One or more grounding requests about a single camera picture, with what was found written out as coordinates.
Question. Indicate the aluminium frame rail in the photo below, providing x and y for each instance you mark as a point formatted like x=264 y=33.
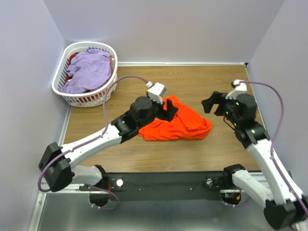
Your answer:
x=41 y=201

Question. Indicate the white plastic laundry basket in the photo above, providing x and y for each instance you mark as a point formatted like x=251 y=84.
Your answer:
x=92 y=98

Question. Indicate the lavender t-shirt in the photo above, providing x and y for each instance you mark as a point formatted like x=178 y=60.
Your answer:
x=89 y=72

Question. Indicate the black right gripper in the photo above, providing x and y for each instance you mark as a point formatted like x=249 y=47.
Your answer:
x=216 y=97

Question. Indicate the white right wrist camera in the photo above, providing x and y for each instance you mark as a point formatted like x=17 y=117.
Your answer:
x=238 y=87

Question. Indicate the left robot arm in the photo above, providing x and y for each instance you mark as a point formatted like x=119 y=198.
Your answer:
x=58 y=162

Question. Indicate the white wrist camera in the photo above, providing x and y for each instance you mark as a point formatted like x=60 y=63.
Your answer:
x=156 y=91
x=238 y=87

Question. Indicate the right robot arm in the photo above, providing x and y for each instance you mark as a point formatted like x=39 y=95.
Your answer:
x=282 y=201

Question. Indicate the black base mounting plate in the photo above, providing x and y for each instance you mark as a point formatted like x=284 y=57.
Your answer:
x=167 y=186

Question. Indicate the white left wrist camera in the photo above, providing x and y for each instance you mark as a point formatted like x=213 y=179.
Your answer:
x=156 y=91

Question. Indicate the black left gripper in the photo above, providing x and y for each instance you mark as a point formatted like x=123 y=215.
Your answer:
x=168 y=115

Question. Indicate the orange t-shirt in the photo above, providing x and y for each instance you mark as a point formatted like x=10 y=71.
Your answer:
x=187 y=124

